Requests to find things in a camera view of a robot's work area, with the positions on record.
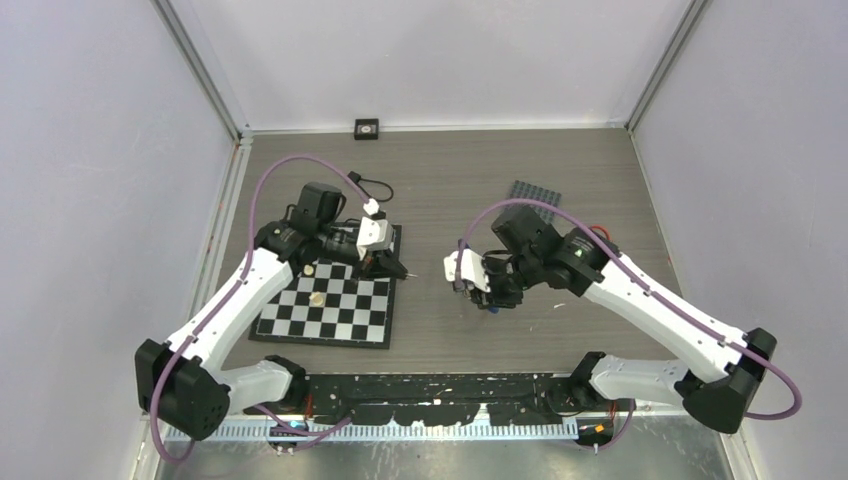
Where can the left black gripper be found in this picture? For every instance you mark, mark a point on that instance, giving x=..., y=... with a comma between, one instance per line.
x=382, y=263

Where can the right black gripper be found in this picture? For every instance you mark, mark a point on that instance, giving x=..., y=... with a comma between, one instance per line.
x=495, y=297

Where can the red cable padlock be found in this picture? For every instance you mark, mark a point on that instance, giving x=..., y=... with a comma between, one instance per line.
x=598, y=229

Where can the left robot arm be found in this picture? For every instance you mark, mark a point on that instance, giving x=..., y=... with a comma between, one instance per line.
x=182, y=382

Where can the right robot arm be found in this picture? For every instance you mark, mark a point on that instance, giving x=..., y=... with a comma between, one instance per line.
x=717, y=369

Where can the black white chessboard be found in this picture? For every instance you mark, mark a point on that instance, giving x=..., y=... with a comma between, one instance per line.
x=357, y=312

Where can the grey building plate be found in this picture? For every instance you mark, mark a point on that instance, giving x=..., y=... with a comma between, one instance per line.
x=525, y=190

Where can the small black square device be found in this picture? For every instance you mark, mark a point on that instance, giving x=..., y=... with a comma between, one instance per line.
x=366, y=129

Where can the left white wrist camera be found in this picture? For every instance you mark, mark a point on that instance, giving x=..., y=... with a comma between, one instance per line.
x=375, y=232

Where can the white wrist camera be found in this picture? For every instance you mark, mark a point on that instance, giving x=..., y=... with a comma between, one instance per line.
x=375, y=232
x=465, y=271

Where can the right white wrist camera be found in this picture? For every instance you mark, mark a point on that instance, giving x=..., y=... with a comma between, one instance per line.
x=465, y=271

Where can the black cable padlock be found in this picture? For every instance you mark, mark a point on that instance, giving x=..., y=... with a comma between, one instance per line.
x=367, y=185

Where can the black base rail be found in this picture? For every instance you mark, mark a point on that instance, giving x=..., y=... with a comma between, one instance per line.
x=509, y=399

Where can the aluminium frame rail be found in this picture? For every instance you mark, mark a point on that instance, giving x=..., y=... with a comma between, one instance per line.
x=246, y=430

